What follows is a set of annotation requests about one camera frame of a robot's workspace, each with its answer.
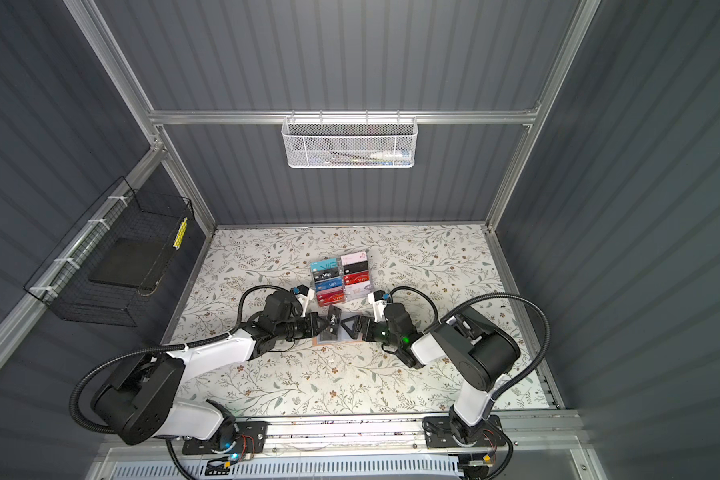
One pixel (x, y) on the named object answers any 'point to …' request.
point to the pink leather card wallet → (344, 335)
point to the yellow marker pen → (180, 233)
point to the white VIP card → (357, 291)
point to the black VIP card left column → (326, 274)
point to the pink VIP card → (354, 258)
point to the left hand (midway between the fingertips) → (331, 323)
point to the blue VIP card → (328, 284)
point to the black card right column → (355, 268)
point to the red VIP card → (356, 277)
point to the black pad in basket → (130, 262)
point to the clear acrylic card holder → (330, 264)
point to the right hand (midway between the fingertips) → (353, 328)
